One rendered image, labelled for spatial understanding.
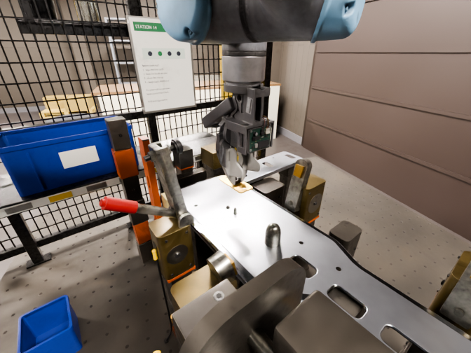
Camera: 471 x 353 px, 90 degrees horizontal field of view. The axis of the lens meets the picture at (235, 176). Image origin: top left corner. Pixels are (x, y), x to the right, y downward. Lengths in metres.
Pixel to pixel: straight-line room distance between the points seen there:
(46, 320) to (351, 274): 0.75
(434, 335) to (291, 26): 0.44
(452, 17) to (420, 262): 2.03
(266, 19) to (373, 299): 0.43
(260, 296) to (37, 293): 0.87
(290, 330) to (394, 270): 0.83
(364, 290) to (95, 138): 0.72
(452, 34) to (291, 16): 2.42
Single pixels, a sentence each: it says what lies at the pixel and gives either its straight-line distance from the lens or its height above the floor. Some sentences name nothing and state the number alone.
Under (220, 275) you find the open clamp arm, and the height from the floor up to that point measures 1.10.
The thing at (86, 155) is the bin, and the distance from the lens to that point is 0.77.
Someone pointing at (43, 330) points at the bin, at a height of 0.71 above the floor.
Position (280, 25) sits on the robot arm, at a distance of 0.28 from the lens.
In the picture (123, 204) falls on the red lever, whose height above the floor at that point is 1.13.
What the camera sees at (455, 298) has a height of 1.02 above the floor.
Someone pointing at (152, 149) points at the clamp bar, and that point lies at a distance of 0.41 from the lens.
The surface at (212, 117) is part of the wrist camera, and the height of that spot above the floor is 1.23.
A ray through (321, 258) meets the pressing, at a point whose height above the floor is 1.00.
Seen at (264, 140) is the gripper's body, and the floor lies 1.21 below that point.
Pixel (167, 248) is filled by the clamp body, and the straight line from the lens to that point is 0.48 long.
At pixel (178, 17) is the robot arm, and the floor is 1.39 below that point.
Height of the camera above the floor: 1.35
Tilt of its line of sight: 28 degrees down
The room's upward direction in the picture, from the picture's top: straight up
